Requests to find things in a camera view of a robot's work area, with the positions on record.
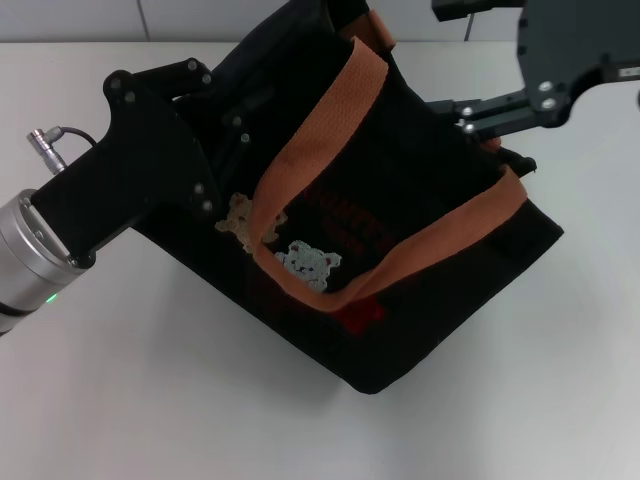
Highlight black food bag orange handles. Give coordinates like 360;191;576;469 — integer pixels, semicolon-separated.
132;0;566;396

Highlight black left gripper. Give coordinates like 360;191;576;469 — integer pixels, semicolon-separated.
29;57;277;266

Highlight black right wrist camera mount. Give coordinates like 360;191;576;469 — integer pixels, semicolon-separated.
579;49;640;109

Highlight silver cable connector plug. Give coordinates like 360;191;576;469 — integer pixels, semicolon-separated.
27;127;99;176

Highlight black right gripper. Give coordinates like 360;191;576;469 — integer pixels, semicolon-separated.
424;0;640;139

